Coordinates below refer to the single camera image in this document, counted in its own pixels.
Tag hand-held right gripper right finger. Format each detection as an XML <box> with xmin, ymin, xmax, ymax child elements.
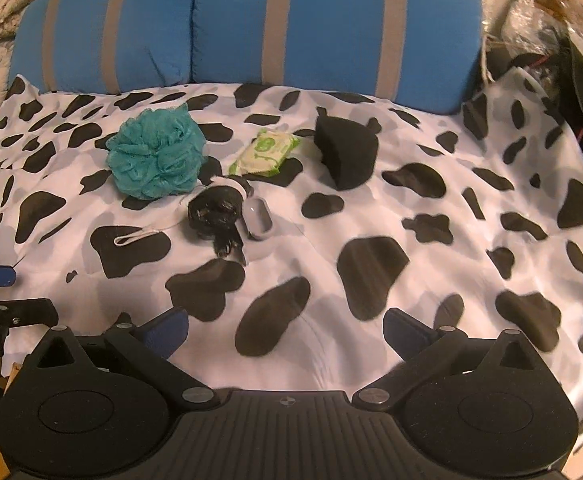
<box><xmin>354</xmin><ymin>307</ymin><xmax>548</xmax><ymax>412</ymax></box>

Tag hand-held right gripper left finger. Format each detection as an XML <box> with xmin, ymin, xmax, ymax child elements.
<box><xmin>24</xmin><ymin>307</ymin><xmax>222</xmax><ymax>409</ymax></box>

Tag black charging cable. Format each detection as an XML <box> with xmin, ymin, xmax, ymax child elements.
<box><xmin>187</xmin><ymin>177</ymin><xmax>249</xmax><ymax>263</ymax></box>

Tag teal mesh bath loofah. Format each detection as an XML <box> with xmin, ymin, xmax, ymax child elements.
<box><xmin>107</xmin><ymin>102</ymin><xmax>207</xmax><ymax>200</ymax></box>

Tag cow print blanket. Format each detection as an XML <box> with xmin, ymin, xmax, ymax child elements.
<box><xmin>0</xmin><ymin>67</ymin><xmax>583</xmax><ymax>441</ymax></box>

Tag small white case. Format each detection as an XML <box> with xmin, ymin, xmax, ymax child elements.
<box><xmin>242</xmin><ymin>197</ymin><xmax>275</xmax><ymax>241</ymax></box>

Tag black pouch case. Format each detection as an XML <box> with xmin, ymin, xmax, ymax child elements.
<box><xmin>314</xmin><ymin>115</ymin><xmax>379</xmax><ymax>192</ymax></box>

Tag green wet wipes packet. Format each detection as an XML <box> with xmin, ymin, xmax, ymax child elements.
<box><xmin>228</xmin><ymin>128</ymin><xmax>301</xmax><ymax>177</ymax></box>

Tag blue grey striped pillow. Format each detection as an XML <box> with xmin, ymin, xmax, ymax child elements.
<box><xmin>191</xmin><ymin>0</ymin><xmax>483</xmax><ymax>113</ymax></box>
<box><xmin>7</xmin><ymin>0</ymin><xmax>199</xmax><ymax>95</ymax></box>

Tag clear plastic bags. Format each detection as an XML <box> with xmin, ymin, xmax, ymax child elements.
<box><xmin>481</xmin><ymin>0</ymin><xmax>583</xmax><ymax>86</ymax></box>

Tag wooden frame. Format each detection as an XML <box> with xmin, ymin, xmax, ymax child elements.
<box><xmin>0</xmin><ymin>360</ymin><xmax>24</xmax><ymax>480</ymax></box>

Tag white cord loop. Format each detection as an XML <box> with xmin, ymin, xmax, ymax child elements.
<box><xmin>114</xmin><ymin>195</ymin><xmax>192</xmax><ymax>247</ymax></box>

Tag white rope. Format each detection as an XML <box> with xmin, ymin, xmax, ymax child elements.
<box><xmin>480</xmin><ymin>35</ymin><xmax>499</xmax><ymax>85</ymax></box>

